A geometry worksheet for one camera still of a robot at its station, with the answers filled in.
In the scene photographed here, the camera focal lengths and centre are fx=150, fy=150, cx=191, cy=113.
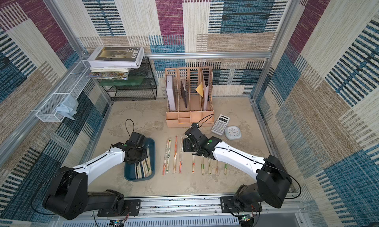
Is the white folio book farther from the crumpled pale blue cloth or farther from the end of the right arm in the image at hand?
the end of the right arm

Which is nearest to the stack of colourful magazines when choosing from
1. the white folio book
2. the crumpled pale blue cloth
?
the white folio book

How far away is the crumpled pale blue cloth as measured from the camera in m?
0.66

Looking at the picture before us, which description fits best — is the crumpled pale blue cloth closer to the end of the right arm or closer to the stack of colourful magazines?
the stack of colourful magazines

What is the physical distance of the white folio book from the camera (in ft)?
2.68
